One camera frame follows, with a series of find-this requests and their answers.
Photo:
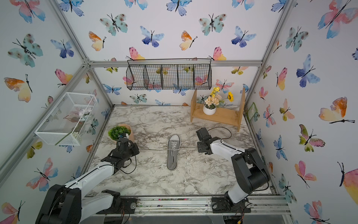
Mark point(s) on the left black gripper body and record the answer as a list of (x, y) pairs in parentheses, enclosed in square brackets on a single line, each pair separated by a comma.
[(132, 150)]

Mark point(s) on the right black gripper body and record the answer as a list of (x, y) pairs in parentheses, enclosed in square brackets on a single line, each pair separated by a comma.
[(200, 145)]

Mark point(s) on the grey canvas sneaker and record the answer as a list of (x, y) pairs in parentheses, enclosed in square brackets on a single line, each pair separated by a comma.
[(172, 151)]

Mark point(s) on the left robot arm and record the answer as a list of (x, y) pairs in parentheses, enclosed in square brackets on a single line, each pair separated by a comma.
[(68, 204)]

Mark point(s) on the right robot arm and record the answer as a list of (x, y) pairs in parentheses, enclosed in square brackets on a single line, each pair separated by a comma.
[(250, 171)]

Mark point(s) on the green plant in terracotta pot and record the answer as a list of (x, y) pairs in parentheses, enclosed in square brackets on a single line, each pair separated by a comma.
[(121, 131)]

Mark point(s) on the wooden shelf rack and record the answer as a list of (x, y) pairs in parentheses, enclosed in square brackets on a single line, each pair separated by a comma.
[(221, 115)]

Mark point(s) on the flowers in white pot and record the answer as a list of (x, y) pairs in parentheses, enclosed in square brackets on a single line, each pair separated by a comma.
[(214, 100)]

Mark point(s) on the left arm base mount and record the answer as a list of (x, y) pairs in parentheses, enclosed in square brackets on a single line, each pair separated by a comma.
[(120, 204)]

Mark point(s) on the green framed wall card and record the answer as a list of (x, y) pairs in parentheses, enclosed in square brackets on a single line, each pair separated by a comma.
[(252, 113)]

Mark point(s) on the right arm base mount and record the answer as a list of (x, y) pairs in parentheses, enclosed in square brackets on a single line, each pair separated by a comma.
[(225, 205)]

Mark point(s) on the white mesh wall basket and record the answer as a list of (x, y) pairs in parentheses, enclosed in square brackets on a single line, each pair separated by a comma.
[(70, 119)]

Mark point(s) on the black wire wall basket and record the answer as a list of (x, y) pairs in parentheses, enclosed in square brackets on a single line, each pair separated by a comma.
[(169, 74)]

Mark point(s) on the aluminium front rail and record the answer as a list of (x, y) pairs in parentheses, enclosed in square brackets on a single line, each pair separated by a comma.
[(186, 205)]

